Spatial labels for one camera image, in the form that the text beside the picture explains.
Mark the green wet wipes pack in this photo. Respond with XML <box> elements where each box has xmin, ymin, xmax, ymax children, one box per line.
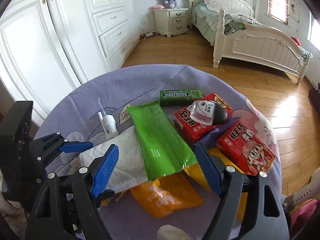
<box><xmin>127</xmin><ymin>101</ymin><xmax>197</xmax><ymax>181</ymax></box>

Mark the white-gloved right hand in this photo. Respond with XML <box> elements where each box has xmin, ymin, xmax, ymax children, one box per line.
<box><xmin>156</xmin><ymin>225</ymin><xmax>191</xmax><ymax>240</ymax></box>

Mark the yellow mailer bag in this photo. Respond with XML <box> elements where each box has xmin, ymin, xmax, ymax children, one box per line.
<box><xmin>184</xmin><ymin>144</ymin><xmax>248</xmax><ymax>221</ymax></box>

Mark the white crumpled tissue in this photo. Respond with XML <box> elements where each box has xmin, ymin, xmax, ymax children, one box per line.
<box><xmin>69</xmin><ymin>126</ymin><xmax>148</xmax><ymax>193</ymax></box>

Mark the orange plastic wrapper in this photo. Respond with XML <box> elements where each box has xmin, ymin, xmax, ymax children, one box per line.
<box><xmin>130</xmin><ymin>172</ymin><xmax>203</xmax><ymax>218</ymax></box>

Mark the red candy box front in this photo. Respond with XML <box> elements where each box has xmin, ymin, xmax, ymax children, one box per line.
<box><xmin>216</xmin><ymin>120</ymin><xmax>276</xmax><ymax>175</ymax></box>

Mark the red candy box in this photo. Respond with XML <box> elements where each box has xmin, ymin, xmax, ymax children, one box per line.
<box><xmin>174</xmin><ymin>93</ymin><xmax>233</xmax><ymax>144</ymax></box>
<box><xmin>216</xmin><ymin>120</ymin><xmax>276</xmax><ymax>175</ymax></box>

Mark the red candy box rear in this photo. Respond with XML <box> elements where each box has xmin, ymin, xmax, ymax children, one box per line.
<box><xmin>174</xmin><ymin>93</ymin><xmax>233</xmax><ymax>144</ymax></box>

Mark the black mouse in blister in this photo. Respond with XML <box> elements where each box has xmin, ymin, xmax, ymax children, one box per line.
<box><xmin>190</xmin><ymin>100</ymin><xmax>228</xmax><ymax>126</ymax></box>

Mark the green gum pack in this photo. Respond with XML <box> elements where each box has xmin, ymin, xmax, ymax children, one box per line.
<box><xmin>159</xmin><ymin>89</ymin><xmax>203</xmax><ymax>106</ymax></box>

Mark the red office chair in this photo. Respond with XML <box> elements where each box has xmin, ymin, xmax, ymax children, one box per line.
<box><xmin>283</xmin><ymin>169</ymin><xmax>319</xmax><ymax>239</ymax></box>

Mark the white wardrobe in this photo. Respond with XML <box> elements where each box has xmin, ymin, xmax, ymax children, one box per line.
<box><xmin>1</xmin><ymin>0</ymin><xmax>139</xmax><ymax>126</ymax></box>

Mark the white wooden bed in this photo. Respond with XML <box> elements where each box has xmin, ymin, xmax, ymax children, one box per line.
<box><xmin>189</xmin><ymin>0</ymin><xmax>312</xmax><ymax>82</ymax></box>

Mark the white nightstand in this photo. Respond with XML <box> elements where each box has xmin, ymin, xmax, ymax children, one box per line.
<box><xmin>153</xmin><ymin>8</ymin><xmax>189</xmax><ymax>37</ymax></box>

